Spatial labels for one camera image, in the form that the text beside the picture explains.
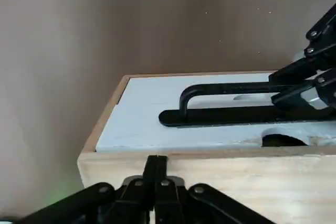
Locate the wooden cabinet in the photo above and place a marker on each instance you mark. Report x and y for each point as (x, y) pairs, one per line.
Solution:
(236, 182)

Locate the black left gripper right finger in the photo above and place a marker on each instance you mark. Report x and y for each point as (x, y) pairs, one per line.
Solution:
(170, 203)

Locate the white-fronted wooden drawer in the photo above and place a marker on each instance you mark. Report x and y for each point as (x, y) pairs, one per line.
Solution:
(144, 119)

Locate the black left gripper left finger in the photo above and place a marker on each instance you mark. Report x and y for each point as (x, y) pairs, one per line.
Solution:
(126, 203)

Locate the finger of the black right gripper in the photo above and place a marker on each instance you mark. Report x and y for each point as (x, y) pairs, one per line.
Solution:
(320, 53)
(325, 87)

